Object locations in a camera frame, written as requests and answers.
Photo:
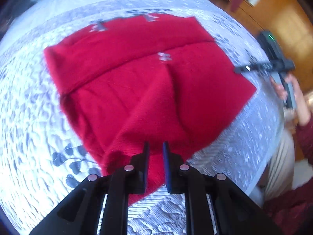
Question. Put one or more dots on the person's dark red top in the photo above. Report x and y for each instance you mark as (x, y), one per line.
(293, 213)

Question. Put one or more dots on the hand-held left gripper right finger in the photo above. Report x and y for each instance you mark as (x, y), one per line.
(166, 166)

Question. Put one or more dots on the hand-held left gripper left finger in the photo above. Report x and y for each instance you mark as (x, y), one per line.
(144, 166)

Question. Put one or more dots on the person's right forearm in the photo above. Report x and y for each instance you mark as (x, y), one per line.
(307, 139)

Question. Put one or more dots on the person's right hand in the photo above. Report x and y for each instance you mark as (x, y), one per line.
(302, 102)

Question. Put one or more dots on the red knitted sweater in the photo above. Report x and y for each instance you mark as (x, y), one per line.
(146, 90)

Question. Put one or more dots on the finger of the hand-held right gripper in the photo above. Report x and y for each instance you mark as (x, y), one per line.
(254, 67)

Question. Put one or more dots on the wooden desk cabinet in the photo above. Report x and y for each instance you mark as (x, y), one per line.
(281, 17)

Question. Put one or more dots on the grey quilted bedspread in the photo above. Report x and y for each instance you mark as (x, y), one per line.
(36, 115)

